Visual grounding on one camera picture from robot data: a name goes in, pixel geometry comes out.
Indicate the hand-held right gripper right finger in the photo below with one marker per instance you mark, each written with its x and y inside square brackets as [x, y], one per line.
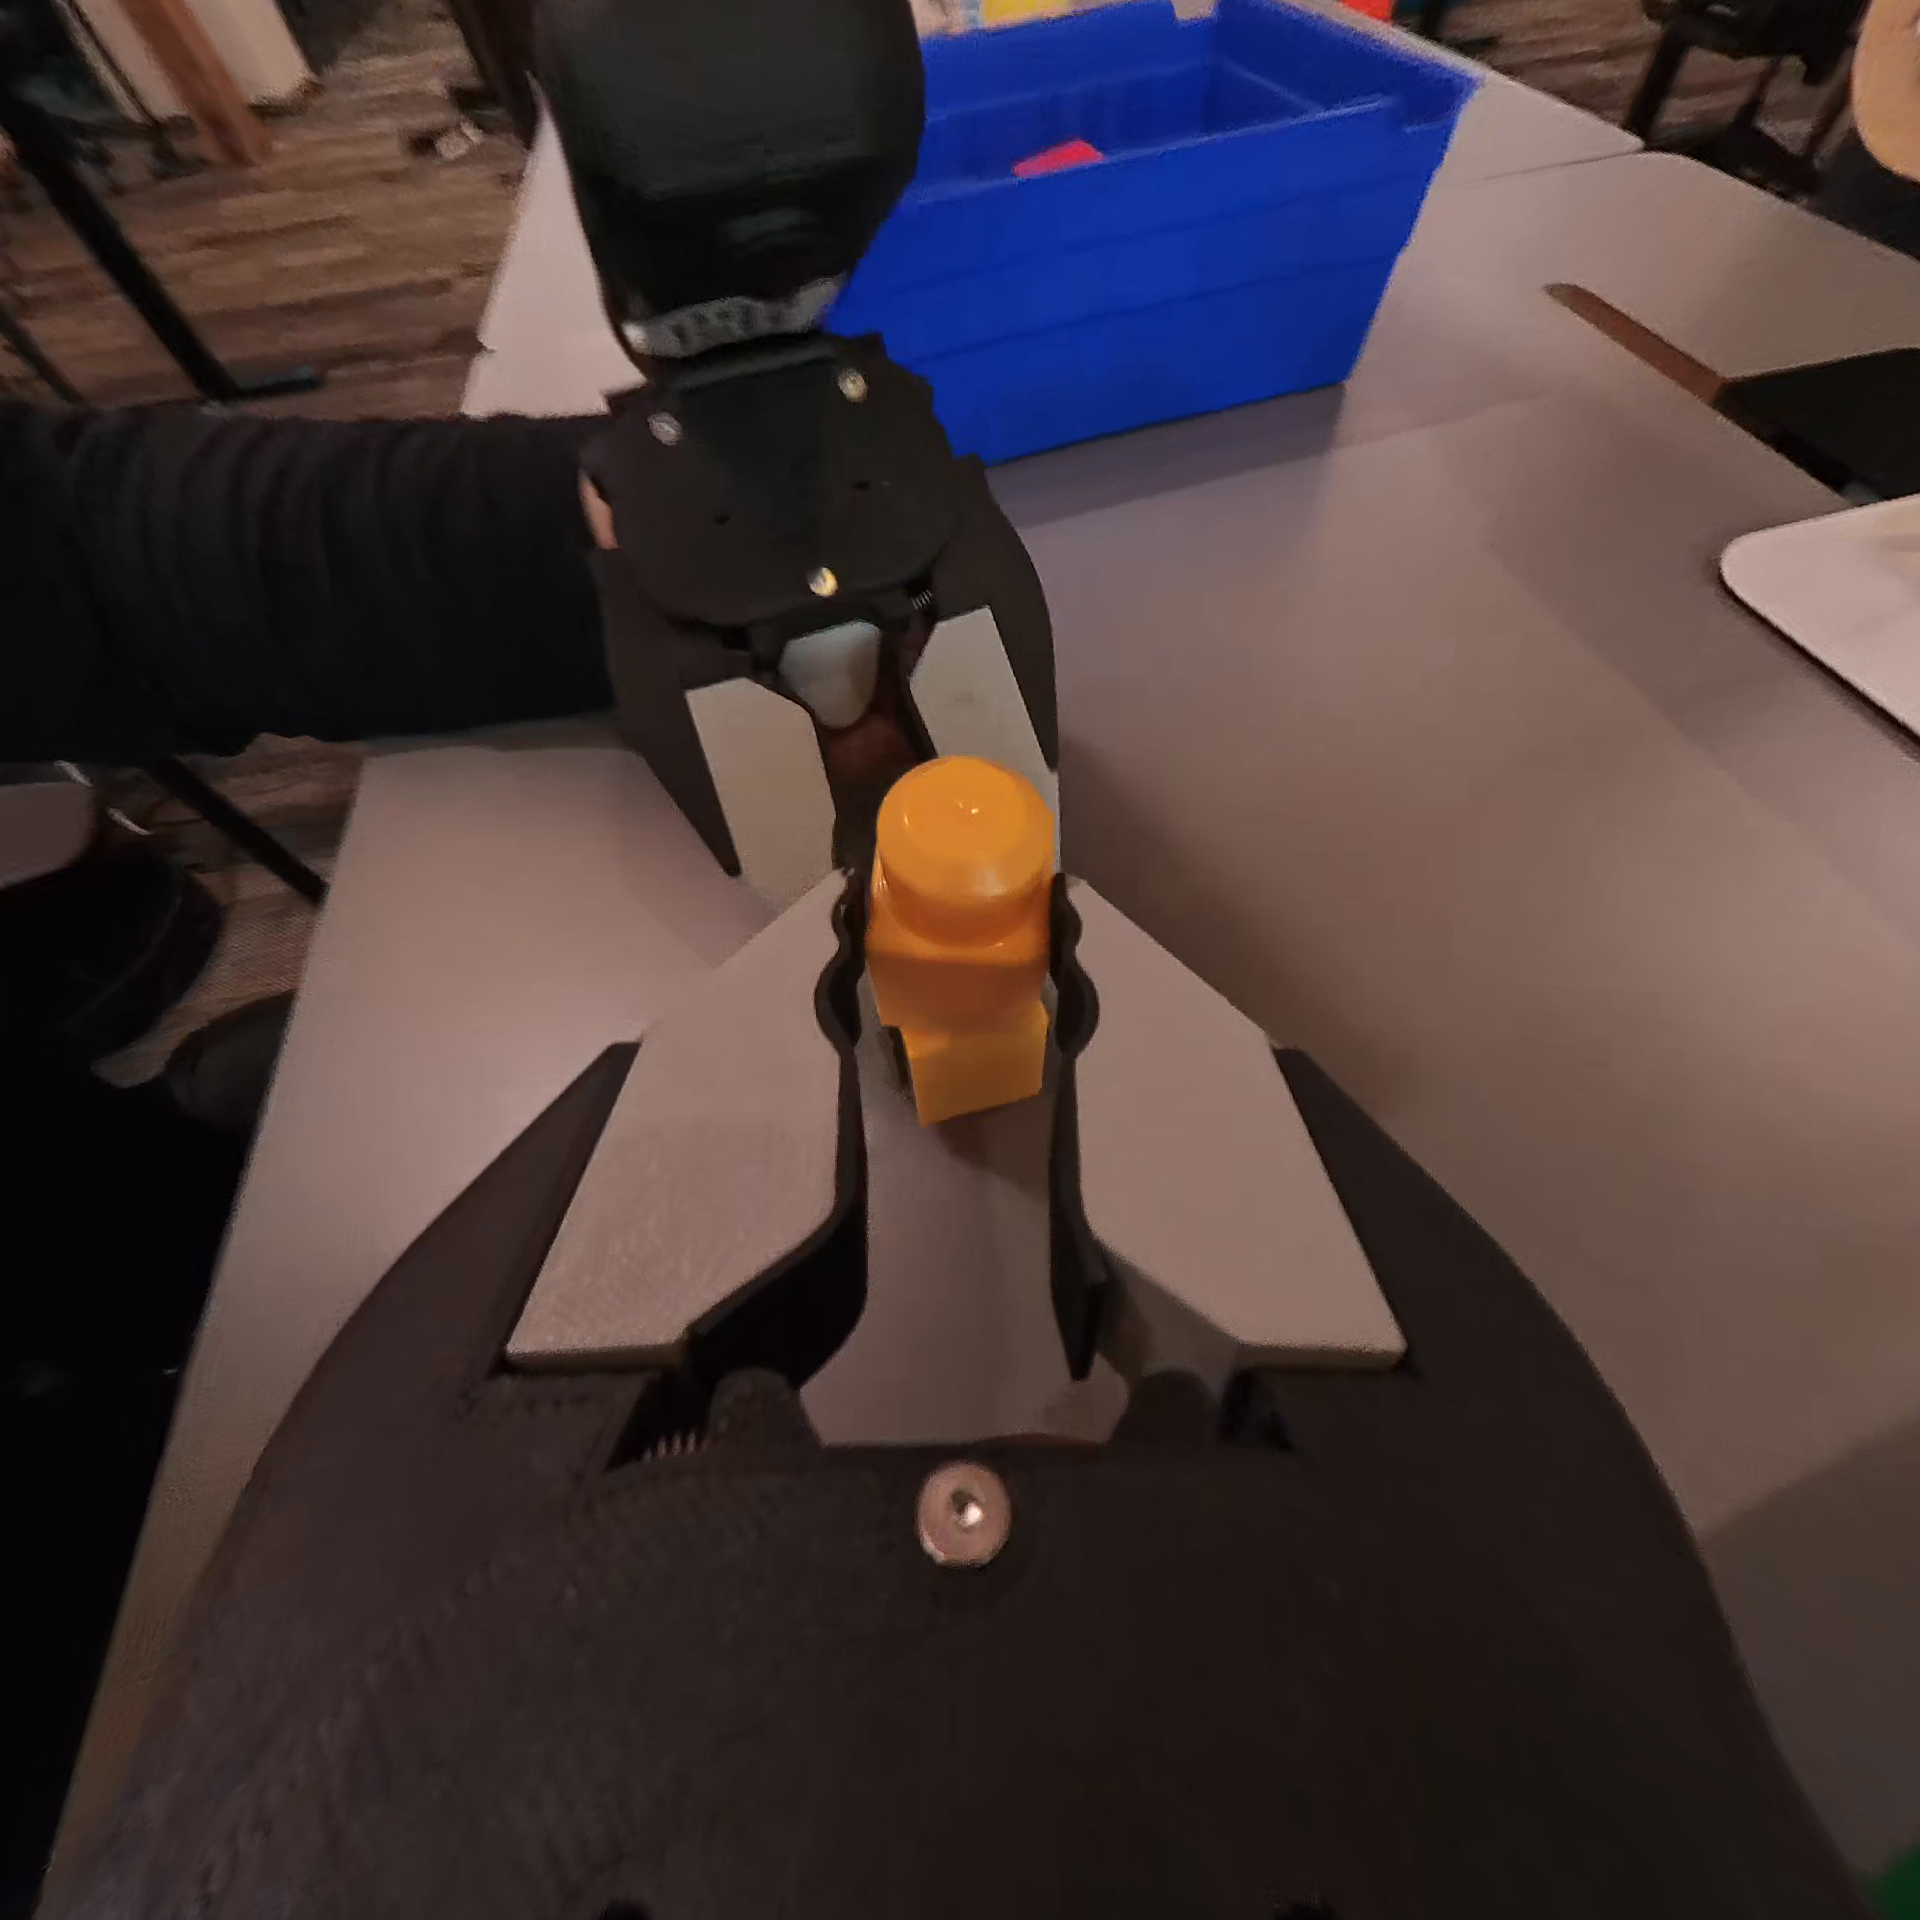
[1217, 1200]

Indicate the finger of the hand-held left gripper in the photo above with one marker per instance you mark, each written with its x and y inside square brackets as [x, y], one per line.
[767, 766]
[977, 684]

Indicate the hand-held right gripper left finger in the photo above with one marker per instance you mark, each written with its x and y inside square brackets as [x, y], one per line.
[691, 1200]

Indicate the yellow mega block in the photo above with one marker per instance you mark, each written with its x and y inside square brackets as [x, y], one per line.
[961, 902]
[977, 1075]

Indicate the blue plastic bin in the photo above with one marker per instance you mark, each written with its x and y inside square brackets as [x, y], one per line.
[1201, 299]

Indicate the pile of mixed mega blocks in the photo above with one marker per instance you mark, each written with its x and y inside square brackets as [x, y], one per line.
[1057, 156]

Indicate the person's left forearm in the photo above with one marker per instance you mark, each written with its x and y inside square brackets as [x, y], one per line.
[301, 585]

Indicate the wooden document stand white base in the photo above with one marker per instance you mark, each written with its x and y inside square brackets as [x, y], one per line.
[1845, 602]

